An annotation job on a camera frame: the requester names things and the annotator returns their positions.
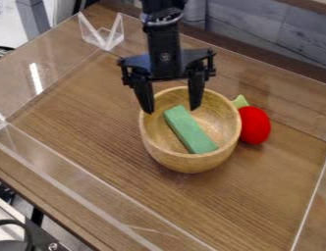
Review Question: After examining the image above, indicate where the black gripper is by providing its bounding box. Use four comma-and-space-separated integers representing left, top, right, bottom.
119, 16, 216, 114

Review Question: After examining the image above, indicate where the green rectangular stick block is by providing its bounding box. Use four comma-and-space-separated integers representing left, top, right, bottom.
163, 105, 219, 154

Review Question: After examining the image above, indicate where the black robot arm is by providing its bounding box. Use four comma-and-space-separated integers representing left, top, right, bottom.
119, 0, 216, 114

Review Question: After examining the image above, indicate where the brown wooden bowl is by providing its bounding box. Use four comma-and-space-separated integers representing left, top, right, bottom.
140, 86, 242, 174

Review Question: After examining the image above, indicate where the red plush strawberry toy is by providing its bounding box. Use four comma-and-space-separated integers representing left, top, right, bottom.
233, 94, 273, 144

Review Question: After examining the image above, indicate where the black table leg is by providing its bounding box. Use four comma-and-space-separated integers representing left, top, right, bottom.
32, 208, 44, 226

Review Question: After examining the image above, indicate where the clear acrylic corner bracket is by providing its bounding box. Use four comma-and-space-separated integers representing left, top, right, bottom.
79, 12, 124, 51

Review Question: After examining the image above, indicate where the clear acrylic tray enclosure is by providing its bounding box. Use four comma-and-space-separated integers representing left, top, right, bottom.
0, 18, 326, 251

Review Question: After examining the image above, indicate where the black equipment with cable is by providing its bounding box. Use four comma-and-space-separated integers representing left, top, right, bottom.
0, 220, 71, 251

